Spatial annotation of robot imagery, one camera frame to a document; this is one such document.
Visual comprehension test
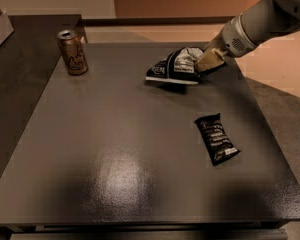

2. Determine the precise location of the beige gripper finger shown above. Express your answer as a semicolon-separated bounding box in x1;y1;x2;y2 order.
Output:
195;48;225;73

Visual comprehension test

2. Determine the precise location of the blue chip bag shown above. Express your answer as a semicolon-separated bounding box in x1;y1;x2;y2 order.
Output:
146;47;218;85

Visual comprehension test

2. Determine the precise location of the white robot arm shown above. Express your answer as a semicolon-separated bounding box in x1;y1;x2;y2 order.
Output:
195;0;300;73

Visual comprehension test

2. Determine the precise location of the orange soda can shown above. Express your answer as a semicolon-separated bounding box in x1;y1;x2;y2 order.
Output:
57;30;88;75

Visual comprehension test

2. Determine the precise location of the black snack packet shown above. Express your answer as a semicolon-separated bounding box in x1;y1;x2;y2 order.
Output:
194;113;240;166

